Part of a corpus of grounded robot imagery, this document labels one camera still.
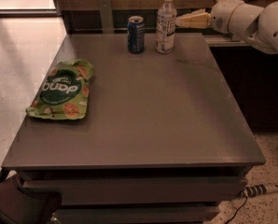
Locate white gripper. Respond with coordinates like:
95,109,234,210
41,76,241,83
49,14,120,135
176,0,243,34

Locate clear plastic water bottle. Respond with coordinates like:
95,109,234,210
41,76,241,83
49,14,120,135
156,0,177,54

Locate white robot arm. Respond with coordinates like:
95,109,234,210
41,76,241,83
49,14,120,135
176,0,278,54

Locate green rice chip bag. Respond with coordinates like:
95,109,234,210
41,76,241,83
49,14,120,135
26,59,94,120

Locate blue soda can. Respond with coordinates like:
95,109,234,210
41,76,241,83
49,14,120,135
127,16,145,54

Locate grey drawer cabinet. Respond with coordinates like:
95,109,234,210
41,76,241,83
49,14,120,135
0,32,267,224

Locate striped power strip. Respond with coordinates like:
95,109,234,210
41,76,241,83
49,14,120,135
237,184,278,198

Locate upper grey drawer front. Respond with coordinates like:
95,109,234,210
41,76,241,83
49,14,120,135
24,176,245,205

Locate grey drawer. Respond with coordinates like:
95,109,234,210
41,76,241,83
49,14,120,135
24,176,245,205
55,206,219,224

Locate lower grey drawer front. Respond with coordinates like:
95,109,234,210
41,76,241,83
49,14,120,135
55,206,219,224

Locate dark brown chair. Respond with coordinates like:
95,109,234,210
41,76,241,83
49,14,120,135
0,175,62,224

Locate left metal wall bracket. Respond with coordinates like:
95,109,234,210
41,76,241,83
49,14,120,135
98,0,114,34

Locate black cable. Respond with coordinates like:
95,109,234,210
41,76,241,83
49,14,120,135
223,195,249,224

